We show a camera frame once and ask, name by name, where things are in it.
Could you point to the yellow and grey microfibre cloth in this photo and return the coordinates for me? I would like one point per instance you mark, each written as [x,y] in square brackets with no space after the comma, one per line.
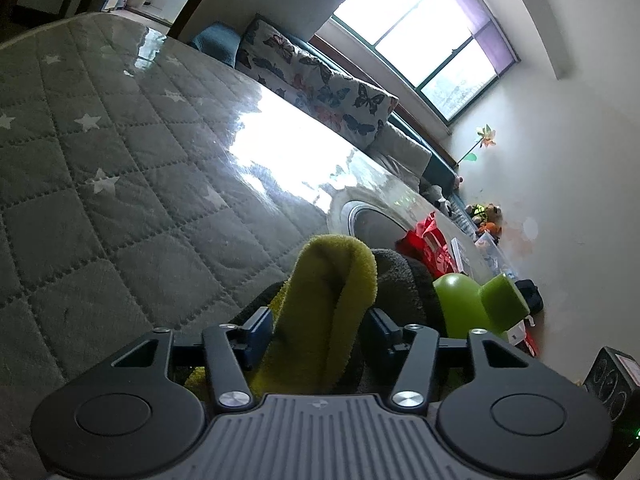
[316,347]

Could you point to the blue cushion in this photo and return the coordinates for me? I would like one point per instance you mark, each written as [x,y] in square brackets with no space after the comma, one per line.
[218,41]

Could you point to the plush toys pile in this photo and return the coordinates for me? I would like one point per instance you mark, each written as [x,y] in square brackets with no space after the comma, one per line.
[486,218]

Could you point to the black speaker box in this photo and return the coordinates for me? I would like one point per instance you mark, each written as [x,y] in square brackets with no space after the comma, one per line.
[614,380]

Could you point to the colourful pinwheel toy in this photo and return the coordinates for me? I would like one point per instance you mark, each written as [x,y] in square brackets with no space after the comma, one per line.
[485,138]

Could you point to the round induction cooktop in table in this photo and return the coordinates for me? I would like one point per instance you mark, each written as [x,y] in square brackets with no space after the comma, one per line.
[359,213]

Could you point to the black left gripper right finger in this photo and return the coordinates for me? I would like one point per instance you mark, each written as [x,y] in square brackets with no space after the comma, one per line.
[492,407]

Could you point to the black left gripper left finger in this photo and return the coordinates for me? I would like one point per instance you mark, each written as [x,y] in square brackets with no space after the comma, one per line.
[142,412]

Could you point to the green plastic detergent bottle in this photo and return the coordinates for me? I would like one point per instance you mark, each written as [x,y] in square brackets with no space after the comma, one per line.
[495,306]

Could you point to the clear plastic box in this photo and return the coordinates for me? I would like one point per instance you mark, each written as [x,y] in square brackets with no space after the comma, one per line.
[494,257]

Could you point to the grey quilted star table cover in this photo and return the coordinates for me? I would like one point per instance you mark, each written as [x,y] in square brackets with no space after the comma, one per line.
[146,185]

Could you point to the teal sofa bench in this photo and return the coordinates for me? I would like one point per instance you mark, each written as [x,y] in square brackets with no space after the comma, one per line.
[438,171]

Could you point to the butterfly print cushion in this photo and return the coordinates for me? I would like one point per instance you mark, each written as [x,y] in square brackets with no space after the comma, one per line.
[350,107]

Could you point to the window with green frame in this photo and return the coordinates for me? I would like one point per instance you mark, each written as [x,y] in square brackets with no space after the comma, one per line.
[448,51]

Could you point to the beige cushion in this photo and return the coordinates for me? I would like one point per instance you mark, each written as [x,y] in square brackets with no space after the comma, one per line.
[400,155]

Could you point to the red cut paper decoration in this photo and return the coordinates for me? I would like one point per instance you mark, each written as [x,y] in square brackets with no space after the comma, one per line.
[427,244]

